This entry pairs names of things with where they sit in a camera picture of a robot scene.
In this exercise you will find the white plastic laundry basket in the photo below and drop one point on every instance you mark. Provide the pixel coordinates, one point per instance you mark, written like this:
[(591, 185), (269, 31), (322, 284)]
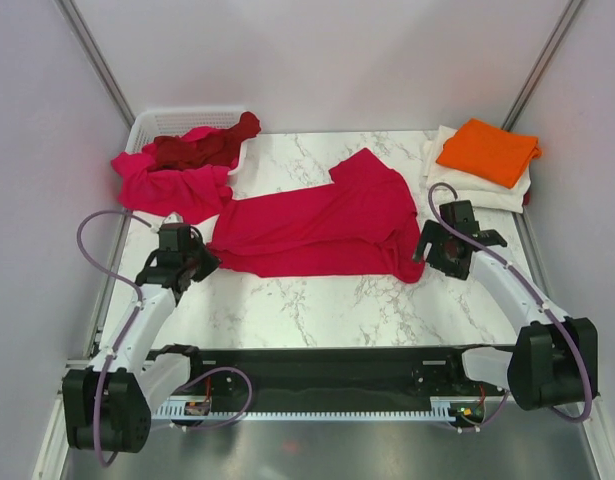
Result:
[(179, 123)]

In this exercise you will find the left wall aluminium rail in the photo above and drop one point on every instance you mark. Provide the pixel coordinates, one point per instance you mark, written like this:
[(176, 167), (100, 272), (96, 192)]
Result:
[(94, 54)]

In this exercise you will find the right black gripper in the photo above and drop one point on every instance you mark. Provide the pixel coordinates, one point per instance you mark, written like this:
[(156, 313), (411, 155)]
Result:
[(432, 233)]

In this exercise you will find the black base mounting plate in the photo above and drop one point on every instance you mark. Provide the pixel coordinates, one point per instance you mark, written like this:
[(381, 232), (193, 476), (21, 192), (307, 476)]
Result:
[(334, 379)]

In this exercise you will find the white slotted cable duct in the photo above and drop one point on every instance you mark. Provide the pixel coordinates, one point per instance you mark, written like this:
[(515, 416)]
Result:
[(186, 411)]

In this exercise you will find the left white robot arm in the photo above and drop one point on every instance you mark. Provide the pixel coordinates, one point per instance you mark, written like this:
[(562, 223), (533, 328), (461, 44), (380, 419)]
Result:
[(108, 405)]

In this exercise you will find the folded orange t shirt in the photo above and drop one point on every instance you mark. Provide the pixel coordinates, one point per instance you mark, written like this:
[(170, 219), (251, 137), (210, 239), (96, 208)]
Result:
[(490, 153)]

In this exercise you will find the pink magenta t shirt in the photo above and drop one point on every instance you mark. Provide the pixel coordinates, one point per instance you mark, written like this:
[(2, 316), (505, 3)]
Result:
[(195, 194)]

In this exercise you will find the folded white t shirt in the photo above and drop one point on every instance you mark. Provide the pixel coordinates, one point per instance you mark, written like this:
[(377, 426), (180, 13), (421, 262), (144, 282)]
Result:
[(480, 192)]

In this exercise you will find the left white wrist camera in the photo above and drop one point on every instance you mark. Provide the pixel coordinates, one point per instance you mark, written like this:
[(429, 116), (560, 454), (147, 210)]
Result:
[(173, 218)]

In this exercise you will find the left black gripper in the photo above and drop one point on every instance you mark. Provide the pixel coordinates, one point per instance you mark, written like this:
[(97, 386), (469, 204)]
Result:
[(211, 263)]

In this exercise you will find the wall aluminium rail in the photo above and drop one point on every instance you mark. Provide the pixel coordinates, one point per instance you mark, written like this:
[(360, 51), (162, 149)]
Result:
[(94, 54), (548, 52)]

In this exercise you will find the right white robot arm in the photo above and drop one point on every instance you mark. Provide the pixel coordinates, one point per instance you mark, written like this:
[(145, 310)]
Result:
[(553, 362)]

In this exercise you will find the crimson red t shirt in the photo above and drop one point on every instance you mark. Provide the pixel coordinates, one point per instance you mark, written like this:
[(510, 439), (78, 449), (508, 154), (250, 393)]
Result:
[(364, 222)]

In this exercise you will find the dark red t shirt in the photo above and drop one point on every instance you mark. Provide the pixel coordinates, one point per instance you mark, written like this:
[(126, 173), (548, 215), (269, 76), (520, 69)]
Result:
[(205, 146)]

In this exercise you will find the right wall aluminium rail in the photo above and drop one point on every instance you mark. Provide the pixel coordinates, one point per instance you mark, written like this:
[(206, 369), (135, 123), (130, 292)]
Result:
[(548, 52)]

